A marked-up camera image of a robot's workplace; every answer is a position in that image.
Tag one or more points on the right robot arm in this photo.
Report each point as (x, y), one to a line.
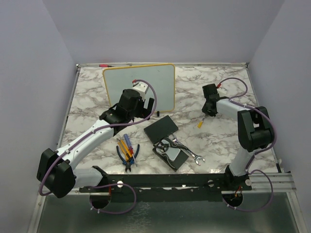
(256, 133)

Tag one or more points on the blue handled pliers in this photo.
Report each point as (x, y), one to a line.
(124, 162)

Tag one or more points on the yellow utility knife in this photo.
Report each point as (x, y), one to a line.
(124, 149)

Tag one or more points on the blue red screwdriver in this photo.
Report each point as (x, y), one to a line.
(129, 145)

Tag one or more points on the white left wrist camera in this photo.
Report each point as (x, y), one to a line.
(142, 88)

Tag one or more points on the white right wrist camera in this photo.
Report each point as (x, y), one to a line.
(221, 90)

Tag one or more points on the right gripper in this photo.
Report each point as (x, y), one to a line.
(206, 111)

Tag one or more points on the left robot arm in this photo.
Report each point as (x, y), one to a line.
(58, 170)

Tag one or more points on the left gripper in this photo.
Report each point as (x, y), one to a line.
(144, 112)

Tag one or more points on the black flat box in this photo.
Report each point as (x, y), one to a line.
(160, 129)

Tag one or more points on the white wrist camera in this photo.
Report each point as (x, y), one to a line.
(142, 88)
(221, 90)

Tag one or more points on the black grey wire stripper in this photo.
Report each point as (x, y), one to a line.
(168, 149)

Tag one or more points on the black front mounting rail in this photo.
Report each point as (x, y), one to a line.
(167, 187)

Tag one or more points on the yellow framed whiteboard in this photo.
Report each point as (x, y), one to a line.
(160, 76)

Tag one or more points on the red black marker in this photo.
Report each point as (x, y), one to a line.
(105, 65)

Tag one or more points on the silver combination wrench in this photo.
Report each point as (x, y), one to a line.
(197, 158)

